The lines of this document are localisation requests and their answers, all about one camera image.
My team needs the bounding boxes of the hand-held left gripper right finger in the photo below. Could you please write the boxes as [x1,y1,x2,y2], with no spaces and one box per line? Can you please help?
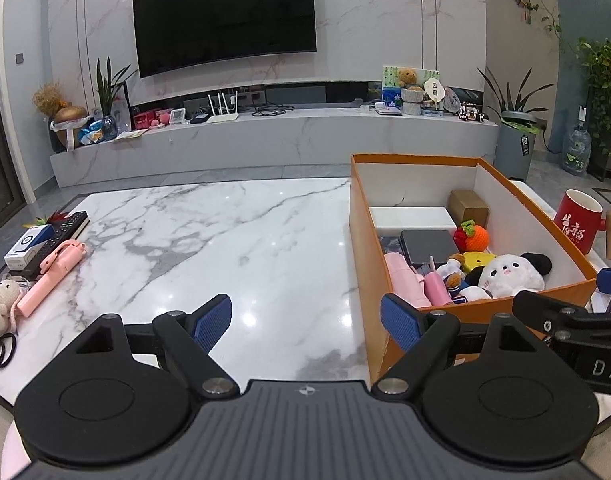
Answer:
[369,294,556,397]

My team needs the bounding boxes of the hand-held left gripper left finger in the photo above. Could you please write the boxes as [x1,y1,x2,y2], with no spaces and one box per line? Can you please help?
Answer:
[60,294,236,400]

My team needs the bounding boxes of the pink pouch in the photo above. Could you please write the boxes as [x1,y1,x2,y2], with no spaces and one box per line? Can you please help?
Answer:
[384,252,431,309]

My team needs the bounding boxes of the pink cylindrical item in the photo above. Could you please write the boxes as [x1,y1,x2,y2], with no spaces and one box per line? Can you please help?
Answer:
[423,256,456,307]

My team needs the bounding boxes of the panda plush toy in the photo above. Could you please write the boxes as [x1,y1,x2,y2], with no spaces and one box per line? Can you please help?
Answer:
[459,252,553,302]

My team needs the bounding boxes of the orange cardboard box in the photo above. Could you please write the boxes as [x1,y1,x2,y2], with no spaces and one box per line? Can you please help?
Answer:
[349,154,599,385]

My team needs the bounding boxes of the brown plush toy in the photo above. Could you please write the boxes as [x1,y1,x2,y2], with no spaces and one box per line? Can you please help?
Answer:
[437,255,470,293]

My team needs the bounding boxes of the dark grey box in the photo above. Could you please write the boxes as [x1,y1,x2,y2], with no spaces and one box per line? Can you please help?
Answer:
[399,230,459,267]

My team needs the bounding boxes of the yellow toy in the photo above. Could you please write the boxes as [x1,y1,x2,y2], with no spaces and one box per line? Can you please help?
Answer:
[460,251,496,273]

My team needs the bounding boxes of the orange crochet fruit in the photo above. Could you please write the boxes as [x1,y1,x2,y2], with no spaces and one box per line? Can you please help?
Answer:
[453,219,489,253]

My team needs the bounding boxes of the brown cardboard box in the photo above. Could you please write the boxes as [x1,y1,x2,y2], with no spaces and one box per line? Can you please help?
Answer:
[447,190,489,226]

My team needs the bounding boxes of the red mug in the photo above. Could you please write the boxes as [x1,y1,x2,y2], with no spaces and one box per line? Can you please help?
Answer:
[553,189,611,260]

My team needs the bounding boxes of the blue water bottle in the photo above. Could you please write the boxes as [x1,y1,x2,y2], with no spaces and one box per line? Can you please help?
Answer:
[561,122,593,176]

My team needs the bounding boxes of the grey trash bin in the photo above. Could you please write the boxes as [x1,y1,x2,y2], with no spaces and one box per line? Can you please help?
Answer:
[494,110,539,183]

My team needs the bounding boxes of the pink selfie stick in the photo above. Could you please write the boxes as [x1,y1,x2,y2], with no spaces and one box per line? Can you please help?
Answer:
[16,241,88,317]

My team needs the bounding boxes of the black remote control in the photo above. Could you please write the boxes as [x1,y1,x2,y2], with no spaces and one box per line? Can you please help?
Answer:
[16,211,90,282]

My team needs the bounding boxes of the red green ornament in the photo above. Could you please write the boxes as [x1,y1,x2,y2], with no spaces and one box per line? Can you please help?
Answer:
[34,208,75,228]

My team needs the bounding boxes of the marble television console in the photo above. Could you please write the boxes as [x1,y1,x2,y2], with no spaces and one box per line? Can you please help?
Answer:
[50,79,501,188]

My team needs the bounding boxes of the white blue box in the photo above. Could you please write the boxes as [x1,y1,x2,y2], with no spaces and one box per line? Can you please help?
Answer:
[4,225,54,271]

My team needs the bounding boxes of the white router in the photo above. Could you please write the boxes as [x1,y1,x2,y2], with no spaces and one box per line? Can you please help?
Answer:
[206,91,241,125]

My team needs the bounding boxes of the green vine plant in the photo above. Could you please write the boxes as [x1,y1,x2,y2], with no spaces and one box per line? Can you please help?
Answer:
[575,35,611,156]

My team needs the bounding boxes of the pink toy set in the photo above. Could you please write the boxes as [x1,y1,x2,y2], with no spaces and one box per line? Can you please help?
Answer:
[133,108,170,131]

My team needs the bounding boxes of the black white toy car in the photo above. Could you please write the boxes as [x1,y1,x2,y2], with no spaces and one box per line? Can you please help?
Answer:
[458,102,489,123]

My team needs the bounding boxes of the long-leaf green plant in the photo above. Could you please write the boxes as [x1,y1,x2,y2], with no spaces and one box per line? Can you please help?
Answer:
[478,65,541,121]

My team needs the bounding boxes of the cream crochet doll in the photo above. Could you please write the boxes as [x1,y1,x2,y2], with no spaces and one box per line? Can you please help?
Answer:
[0,280,21,338]

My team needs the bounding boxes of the grey knitted pot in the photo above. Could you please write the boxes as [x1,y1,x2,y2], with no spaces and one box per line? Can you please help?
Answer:
[400,87,423,116]

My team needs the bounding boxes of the green flower picture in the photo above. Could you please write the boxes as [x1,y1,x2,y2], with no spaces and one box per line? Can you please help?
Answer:
[382,65,441,110]

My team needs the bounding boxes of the white round fan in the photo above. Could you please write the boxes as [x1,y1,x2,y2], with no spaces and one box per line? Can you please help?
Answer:
[423,77,447,111]

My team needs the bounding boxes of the person's pink clothing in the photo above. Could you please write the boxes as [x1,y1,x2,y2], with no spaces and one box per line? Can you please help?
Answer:
[0,422,34,480]

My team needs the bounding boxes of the brown teddy bear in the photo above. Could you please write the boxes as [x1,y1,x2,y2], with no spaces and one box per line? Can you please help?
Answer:
[396,67,421,91]

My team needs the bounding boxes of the gold round vase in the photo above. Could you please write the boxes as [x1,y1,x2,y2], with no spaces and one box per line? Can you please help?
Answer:
[53,105,90,153]

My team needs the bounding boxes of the tall-leaf plant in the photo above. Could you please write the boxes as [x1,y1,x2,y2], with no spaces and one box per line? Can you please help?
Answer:
[94,57,139,121]

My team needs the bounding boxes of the dark glass door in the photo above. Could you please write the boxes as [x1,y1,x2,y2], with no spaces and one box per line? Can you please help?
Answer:
[0,90,24,211]

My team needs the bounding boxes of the dried flower bunch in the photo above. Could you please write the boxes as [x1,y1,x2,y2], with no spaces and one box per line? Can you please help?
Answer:
[33,82,69,116]

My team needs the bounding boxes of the black television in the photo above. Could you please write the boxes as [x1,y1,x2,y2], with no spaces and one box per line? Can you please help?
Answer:
[132,0,319,79]

